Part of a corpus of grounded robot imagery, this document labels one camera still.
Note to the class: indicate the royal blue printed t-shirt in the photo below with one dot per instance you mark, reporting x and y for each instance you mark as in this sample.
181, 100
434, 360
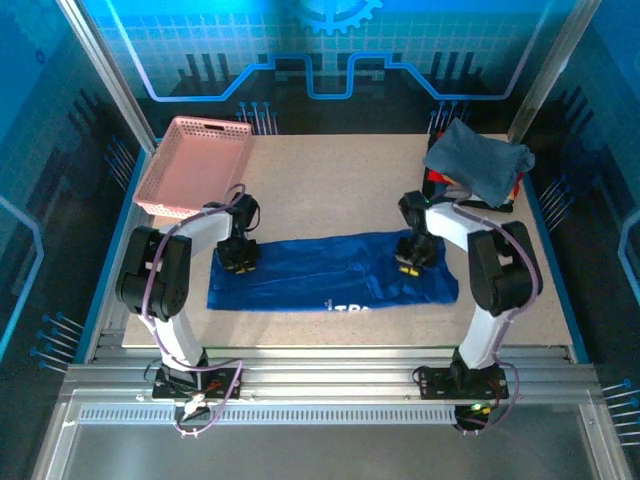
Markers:
310, 270

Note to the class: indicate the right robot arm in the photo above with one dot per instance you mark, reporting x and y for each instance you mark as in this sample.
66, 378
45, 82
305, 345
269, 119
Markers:
500, 270

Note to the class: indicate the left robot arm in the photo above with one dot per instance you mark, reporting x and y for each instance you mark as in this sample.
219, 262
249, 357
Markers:
155, 275

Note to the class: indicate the red and black box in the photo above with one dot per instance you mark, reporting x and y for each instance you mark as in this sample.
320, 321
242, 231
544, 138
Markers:
480, 206

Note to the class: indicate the pink plastic basket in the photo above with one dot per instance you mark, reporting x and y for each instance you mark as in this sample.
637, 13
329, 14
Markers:
195, 165

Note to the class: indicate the grey-blue folded t-shirt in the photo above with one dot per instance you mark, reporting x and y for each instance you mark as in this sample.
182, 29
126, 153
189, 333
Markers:
475, 160

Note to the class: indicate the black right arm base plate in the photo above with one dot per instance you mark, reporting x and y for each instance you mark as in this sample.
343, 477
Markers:
435, 382

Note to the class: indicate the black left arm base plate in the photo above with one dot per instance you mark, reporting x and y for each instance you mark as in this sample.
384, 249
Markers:
230, 382

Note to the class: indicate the aluminium base frame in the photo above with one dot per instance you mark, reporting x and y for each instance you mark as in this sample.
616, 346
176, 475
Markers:
325, 372

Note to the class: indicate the aluminium corner post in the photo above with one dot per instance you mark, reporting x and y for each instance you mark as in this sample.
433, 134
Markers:
110, 80
550, 75

